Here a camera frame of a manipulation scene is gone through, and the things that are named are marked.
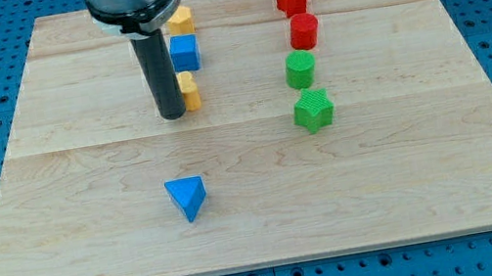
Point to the blue cube block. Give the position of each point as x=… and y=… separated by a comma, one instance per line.
x=185, y=52

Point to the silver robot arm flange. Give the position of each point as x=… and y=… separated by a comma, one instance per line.
x=135, y=19

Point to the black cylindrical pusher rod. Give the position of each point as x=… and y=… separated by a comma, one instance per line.
x=156, y=65

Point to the yellow heart block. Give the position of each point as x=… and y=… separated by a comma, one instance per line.
x=189, y=90

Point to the yellow pentagon block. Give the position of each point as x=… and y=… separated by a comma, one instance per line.
x=181, y=22

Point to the wooden board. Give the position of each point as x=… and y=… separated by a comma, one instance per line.
x=407, y=159

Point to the green star block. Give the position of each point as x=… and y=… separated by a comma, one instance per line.
x=313, y=110

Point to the green cylinder block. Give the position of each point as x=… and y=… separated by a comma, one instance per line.
x=300, y=66

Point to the blue triangle block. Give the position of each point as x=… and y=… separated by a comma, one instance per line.
x=188, y=194

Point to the red cylinder block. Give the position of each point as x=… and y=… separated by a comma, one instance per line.
x=304, y=31

